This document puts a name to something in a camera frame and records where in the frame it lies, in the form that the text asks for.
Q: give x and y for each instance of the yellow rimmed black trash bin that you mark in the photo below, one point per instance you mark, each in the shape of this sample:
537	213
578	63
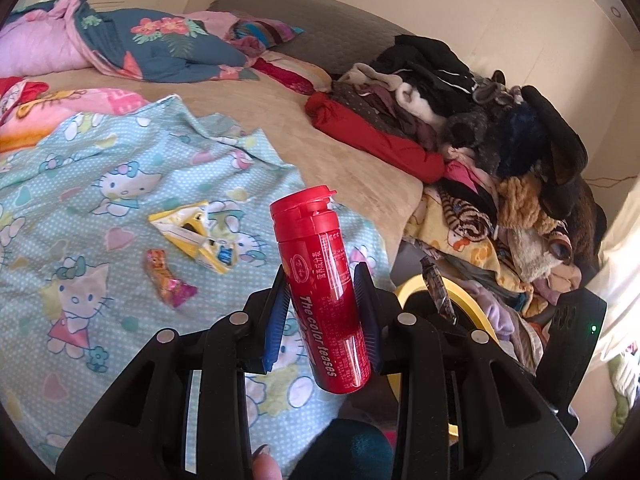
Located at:
460	352

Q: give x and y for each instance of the pile of mixed clothes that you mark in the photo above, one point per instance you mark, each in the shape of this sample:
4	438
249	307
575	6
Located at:
513	165

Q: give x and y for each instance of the red cylindrical bottle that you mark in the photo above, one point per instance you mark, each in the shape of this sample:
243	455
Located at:
314	260

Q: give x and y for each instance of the light blue hello kitty sheet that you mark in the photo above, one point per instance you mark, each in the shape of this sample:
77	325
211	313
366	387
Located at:
114	227

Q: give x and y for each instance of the red folded garment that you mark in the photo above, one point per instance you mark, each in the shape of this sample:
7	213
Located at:
342	124

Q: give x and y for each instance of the brown candy bar wrapper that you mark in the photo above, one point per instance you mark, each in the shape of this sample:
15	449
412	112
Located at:
437	289

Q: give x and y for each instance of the yellow white snack bag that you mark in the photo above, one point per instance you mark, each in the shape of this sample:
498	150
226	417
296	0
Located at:
206	232

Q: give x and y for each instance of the red patterned pillow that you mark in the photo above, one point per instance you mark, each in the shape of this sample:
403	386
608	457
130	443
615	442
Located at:
297	75

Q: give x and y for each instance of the beige bed blanket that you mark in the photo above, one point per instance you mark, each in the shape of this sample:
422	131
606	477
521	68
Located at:
380	192

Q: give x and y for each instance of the striped purple pillow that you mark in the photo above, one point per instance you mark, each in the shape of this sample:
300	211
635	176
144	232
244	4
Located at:
254	36

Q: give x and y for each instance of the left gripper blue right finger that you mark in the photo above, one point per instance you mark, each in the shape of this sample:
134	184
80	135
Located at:
368	305

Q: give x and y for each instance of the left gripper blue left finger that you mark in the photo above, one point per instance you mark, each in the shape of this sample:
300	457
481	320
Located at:
276	311

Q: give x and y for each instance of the orange pink candy wrapper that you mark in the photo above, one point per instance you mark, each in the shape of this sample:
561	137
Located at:
172	290

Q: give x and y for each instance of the pink cartoon blanket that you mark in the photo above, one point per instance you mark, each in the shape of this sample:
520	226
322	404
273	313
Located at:
31	122

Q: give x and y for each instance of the blue floral quilt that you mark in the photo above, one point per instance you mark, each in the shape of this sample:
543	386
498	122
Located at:
56	36

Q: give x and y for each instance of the left hand painted nails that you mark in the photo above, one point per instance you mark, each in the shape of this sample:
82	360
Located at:
265	467

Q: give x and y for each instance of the grey headboard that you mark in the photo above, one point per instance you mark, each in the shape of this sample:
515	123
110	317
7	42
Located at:
335	35

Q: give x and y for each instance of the yellow cartoon blanket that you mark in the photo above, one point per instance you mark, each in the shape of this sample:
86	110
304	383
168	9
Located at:
477	260

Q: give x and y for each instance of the red floral cloth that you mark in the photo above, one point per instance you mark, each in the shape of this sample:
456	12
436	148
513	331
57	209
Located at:
15	91

